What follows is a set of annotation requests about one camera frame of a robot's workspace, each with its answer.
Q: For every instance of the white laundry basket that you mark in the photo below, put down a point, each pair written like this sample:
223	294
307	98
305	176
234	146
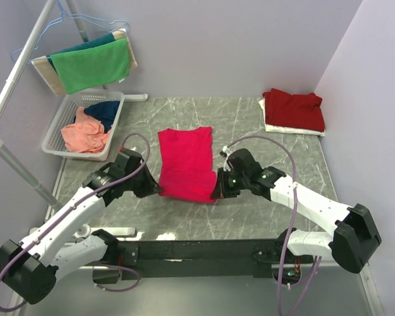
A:
53	142

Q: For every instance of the aluminium rail frame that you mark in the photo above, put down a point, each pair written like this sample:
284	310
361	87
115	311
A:
332	292

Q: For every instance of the salmon t-shirt in basket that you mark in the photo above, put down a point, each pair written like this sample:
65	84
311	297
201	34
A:
85	135

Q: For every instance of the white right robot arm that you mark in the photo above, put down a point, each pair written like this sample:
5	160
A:
348	235

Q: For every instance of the pink red t-shirt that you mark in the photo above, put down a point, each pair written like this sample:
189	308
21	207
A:
187	164

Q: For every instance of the white clothes rack pole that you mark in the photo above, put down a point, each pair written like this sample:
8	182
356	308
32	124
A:
31	106

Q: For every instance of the green hanging towel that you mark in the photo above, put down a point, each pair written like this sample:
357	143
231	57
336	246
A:
96	66

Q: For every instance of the beige hanging towel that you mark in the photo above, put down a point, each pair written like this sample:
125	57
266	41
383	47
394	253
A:
52	79

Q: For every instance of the white folded t-shirt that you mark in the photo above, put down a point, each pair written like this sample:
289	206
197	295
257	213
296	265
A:
283	130

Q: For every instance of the dark red folded t-shirt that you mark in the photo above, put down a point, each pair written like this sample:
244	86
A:
294	110

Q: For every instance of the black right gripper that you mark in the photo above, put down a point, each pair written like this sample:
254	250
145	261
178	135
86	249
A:
221	190

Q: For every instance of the teal hanging towel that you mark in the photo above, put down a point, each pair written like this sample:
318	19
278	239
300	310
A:
79	46

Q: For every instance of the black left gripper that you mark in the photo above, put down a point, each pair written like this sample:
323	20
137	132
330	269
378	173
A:
150	186

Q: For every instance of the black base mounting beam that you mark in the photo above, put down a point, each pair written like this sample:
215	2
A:
197	258

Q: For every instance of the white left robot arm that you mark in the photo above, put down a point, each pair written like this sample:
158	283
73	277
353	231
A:
33	266

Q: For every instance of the navy t-shirt in basket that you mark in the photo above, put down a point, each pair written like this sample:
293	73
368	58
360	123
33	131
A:
105	112

